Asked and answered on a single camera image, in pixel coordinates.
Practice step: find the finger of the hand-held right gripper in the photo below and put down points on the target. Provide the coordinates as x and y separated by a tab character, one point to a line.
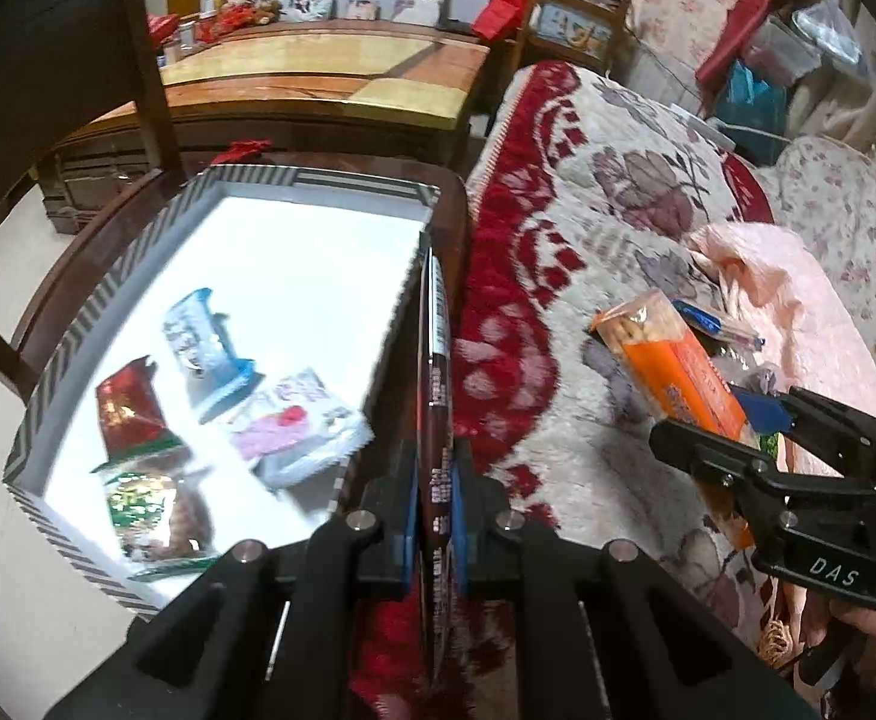
764	411
700	454

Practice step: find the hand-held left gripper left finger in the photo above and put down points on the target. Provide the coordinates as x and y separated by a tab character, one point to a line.
408	540

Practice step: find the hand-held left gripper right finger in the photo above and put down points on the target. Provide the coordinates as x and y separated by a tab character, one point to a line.
459	540

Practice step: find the orange cracker packet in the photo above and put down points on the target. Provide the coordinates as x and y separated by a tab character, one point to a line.
678	375

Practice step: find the dark brown snack packet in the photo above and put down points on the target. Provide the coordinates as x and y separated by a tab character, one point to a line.
438	390

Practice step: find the pink white snack packet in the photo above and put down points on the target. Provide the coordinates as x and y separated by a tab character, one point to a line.
288	420

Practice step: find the green brown snack packet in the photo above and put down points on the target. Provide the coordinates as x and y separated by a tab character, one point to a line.
153	517

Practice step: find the light blue white snack packet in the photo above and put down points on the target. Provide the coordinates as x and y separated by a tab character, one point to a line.
198	345

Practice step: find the striped cardboard box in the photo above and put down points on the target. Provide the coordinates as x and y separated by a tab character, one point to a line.
295	262

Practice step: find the red snack packet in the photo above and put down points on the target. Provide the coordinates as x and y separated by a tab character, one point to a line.
130	412

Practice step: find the clear plastic snack bag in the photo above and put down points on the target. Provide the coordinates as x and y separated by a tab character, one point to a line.
742	375

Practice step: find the pink quilt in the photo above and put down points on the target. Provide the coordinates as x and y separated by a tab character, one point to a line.
783	270

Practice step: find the rose print bed sheet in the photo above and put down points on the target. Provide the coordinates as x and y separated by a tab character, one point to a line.
843	202

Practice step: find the floral fleece blanket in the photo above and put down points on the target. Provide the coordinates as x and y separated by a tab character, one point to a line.
595	187

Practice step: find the blue plastic bag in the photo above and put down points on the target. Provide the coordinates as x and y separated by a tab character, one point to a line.
753	97

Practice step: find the clear plastic storage box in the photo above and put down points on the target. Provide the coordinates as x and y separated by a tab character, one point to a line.
779	49

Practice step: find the red hanging cloth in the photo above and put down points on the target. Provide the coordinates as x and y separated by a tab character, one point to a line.
738	22

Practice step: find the floral curtain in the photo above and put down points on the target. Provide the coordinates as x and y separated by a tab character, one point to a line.
678	7

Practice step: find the small wooden rack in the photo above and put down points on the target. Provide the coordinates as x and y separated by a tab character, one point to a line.
573	22

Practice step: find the red gift bag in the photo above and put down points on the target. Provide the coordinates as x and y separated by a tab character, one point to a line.
498	15

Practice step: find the wooden coffee table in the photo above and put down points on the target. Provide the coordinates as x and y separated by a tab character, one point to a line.
295	67

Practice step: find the red stuffed toys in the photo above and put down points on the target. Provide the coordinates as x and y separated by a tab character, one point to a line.
239	15

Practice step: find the red box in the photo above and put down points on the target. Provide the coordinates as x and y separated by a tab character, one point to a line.
162	28

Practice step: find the dark wooden chair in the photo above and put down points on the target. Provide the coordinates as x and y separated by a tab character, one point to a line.
48	30

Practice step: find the large photo frame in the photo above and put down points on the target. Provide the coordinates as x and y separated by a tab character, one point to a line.
421	1

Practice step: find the small photo frame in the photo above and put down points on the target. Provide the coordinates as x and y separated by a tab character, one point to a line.
363	10

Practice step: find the wide photo frame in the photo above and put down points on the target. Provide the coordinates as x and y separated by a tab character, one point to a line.
310	6

